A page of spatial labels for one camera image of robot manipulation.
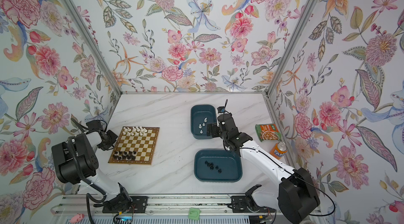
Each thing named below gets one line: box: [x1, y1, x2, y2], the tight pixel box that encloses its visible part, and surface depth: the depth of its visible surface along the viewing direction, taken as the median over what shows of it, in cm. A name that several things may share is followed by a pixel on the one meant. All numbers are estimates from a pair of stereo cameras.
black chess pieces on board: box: [112, 150, 137, 161], surface depth 90 cm
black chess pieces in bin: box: [204, 160, 222, 174], surface depth 87 cm
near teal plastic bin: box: [194, 149, 243, 183], surface depth 87 cm
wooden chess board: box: [107, 126, 160, 166], surface depth 95 cm
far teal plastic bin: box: [190, 104, 217, 140], surface depth 106 cm
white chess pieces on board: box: [122, 126, 148, 137], surface depth 100 cm
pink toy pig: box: [69, 213, 85, 224], surface depth 71 cm
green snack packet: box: [255, 123, 282, 142], surface depth 101 cm
